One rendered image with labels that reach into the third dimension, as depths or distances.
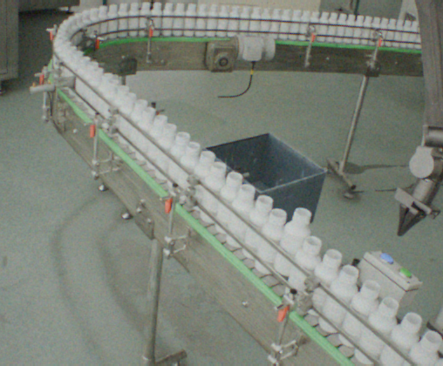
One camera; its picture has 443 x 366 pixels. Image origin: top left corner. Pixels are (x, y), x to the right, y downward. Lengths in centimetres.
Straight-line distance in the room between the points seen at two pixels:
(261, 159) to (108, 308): 101
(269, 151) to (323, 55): 122
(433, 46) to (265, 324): 76
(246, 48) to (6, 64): 223
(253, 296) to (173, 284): 143
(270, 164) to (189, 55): 98
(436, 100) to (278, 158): 102
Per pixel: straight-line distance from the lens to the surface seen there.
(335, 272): 126
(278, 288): 138
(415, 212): 131
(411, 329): 116
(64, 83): 213
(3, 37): 446
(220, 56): 290
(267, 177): 224
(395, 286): 133
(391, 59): 357
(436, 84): 126
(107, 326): 260
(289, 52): 319
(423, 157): 124
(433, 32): 122
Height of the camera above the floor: 190
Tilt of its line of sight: 32 degrees down
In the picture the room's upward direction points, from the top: 9 degrees clockwise
